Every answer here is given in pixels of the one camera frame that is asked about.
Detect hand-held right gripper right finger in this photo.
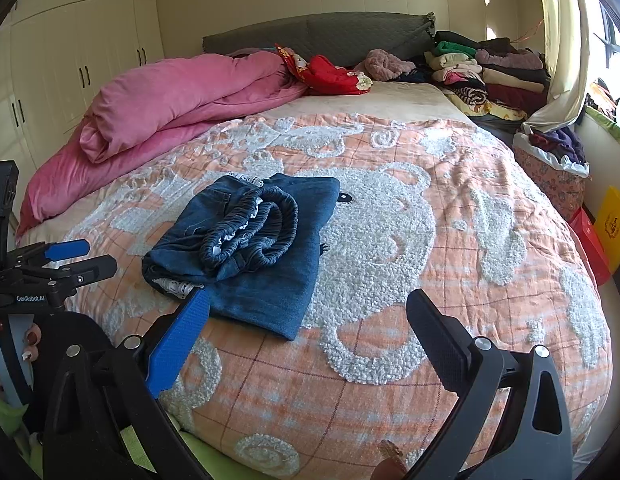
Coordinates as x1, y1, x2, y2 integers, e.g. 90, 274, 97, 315
406, 288, 575, 480

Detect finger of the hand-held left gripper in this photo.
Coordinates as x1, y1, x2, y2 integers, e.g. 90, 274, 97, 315
20, 254, 119, 297
4, 239, 91, 274

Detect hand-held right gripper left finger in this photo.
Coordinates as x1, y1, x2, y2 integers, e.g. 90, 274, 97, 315
42, 287, 225, 480

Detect blue denim pants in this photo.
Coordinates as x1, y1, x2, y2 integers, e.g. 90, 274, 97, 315
141, 172, 341, 342

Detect person's left hand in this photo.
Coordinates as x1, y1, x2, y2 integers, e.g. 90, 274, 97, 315
0, 317, 45, 392

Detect orange white printed blanket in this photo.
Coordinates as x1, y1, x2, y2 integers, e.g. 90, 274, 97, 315
60, 110, 613, 480

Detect pink duvet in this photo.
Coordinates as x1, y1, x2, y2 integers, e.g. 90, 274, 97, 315
15, 50, 311, 241

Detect red paper bag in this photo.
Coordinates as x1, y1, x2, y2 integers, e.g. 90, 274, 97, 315
568, 207, 613, 287

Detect floral laundry basket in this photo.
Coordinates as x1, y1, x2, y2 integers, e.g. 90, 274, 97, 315
512, 132, 591, 222

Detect cream wardrobe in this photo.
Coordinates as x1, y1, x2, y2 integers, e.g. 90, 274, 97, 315
0, 0, 165, 177

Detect yellow paper bag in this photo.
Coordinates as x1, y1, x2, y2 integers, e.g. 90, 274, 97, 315
594, 186, 620, 272

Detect purple clothes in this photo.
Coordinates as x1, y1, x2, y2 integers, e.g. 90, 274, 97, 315
527, 126, 590, 172

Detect beige bed sheet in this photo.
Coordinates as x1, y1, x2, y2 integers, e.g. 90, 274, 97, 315
290, 80, 471, 127

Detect stack of folded clothes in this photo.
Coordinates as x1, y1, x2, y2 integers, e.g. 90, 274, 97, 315
422, 30, 551, 122

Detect green windowsill ledge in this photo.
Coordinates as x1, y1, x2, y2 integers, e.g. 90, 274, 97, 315
582, 107, 620, 151

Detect pink fluffy garment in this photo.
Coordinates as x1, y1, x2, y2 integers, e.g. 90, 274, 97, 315
355, 48, 417, 82

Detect red patterned cloth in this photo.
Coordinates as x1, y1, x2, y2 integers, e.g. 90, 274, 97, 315
275, 42, 373, 96

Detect cream curtain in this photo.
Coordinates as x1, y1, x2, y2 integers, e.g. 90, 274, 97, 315
520, 0, 605, 134

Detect grey padded headboard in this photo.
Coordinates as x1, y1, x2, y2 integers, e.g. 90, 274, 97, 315
202, 11, 437, 69

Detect window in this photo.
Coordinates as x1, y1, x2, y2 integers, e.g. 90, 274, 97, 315
574, 0, 620, 66

